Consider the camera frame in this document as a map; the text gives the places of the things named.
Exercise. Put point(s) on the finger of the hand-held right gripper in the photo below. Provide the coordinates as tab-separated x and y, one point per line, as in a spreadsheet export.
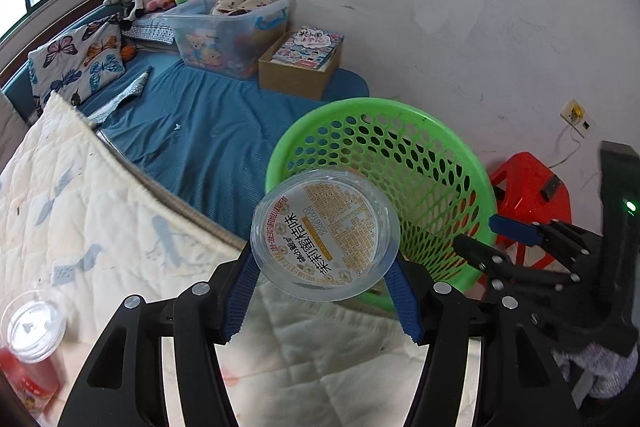
480	252
515	229

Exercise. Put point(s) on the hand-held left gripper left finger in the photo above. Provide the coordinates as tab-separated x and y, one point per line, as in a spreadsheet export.
239	302

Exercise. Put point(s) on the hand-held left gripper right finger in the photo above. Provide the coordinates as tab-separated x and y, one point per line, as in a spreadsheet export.
406	302

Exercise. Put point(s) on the clear plastic cup with label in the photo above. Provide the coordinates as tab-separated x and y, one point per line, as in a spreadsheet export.
325	232

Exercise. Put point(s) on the green perforated plastic basket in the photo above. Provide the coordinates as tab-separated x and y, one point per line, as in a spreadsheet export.
380	122

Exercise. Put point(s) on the person's right hand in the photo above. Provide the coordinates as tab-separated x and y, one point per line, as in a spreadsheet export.
605	369

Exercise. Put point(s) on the red plastic stool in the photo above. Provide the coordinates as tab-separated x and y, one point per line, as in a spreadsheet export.
527	187

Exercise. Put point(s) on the small black device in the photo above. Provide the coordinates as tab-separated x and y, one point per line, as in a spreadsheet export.
553	188

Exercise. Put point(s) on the white quilted blanket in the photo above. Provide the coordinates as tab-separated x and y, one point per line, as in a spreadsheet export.
100	217

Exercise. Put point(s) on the blue bed sheet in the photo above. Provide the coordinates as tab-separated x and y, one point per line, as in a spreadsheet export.
215	132

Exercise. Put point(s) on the red cup with clear lid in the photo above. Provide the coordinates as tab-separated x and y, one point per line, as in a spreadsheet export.
32	337

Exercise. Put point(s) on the cardboard box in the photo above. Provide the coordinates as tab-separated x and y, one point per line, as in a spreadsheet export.
290	79

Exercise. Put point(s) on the grey striped cloth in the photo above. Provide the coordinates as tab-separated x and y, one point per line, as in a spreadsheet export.
122	97

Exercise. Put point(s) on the clear plastic storage box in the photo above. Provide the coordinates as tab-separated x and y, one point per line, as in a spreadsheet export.
225	44

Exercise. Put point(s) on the stack of colourful books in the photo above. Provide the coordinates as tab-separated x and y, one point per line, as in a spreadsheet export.
307	49

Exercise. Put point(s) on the small orange ball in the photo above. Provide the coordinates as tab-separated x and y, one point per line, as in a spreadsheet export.
128	52

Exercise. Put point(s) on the flat patterned cushion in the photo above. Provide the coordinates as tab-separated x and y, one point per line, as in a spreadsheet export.
152	27

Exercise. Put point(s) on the butterfly print pillow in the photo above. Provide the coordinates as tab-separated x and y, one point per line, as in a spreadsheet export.
75	57

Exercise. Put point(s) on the white wall socket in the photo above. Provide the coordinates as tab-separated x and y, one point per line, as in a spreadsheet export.
577	117

